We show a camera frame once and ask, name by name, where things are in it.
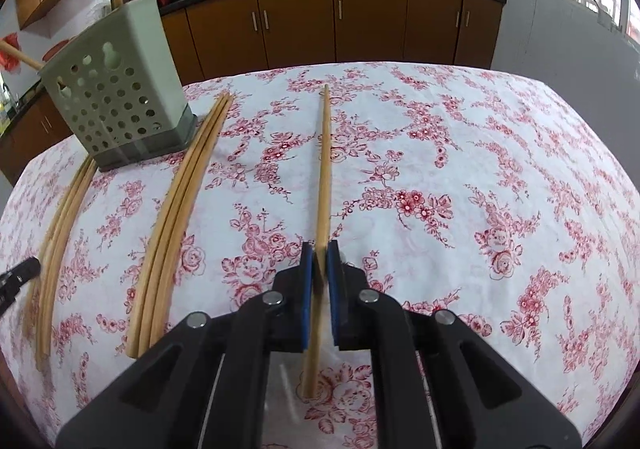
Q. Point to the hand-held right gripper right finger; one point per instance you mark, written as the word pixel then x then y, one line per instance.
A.
pixel 336 299

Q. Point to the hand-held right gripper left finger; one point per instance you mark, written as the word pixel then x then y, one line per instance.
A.
pixel 306 294

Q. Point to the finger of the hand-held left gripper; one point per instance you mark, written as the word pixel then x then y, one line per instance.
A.
pixel 25 269

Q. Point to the green perforated chopstick holder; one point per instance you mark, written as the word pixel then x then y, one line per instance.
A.
pixel 140 59

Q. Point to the red floral tablecloth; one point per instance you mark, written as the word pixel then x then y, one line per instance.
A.
pixel 450 154

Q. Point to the red plastic bag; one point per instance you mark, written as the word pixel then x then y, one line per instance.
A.
pixel 10 64

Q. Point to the red plastic basin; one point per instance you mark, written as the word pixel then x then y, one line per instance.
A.
pixel 55 49

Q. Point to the brown lower kitchen cabinets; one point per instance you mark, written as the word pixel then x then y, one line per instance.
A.
pixel 300 24

